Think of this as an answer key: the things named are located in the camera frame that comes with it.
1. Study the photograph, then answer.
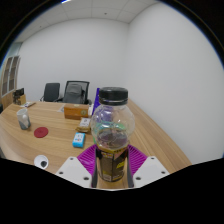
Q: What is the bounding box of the small light blue box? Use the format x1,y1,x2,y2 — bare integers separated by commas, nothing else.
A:
72,131,86,149

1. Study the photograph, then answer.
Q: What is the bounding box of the grey mesh-back office chair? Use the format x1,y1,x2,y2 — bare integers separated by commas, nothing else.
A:
54,80,93,105

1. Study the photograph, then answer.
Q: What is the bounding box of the wooden shelf cabinet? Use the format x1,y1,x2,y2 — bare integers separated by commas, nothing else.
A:
0,55,22,111

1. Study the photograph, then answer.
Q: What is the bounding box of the orange-brown cardboard box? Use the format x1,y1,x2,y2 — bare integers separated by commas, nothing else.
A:
63,103,91,121

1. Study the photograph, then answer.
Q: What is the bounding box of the purple upright package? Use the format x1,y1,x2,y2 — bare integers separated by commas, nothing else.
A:
91,87,102,116

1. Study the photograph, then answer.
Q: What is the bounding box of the black office chair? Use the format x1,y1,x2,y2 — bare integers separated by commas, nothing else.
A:
39,82,62,103

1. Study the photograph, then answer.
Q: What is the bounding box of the flat round red coaster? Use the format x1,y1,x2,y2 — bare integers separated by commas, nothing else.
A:
33,126,50,139

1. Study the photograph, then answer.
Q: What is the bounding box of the small tan packet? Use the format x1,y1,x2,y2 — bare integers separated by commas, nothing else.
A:
75,117,93,134

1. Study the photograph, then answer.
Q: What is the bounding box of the clear black-capped drink bottle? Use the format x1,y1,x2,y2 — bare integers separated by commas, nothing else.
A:
89,86,136,183

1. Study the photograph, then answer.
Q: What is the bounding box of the white and grey mug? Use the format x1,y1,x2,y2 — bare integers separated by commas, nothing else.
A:
16,107,32,131

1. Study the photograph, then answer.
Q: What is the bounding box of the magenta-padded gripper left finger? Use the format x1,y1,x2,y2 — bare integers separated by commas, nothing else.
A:
54,144,99,189

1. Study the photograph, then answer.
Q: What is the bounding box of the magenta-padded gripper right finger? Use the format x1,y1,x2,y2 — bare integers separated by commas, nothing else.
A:
126,144,170,189

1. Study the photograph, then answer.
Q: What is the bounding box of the round white desk grommet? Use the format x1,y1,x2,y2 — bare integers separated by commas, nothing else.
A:
33,154,50,170

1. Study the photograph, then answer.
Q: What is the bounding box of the white colourful booklet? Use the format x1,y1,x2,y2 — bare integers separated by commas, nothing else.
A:
20,101,37,108

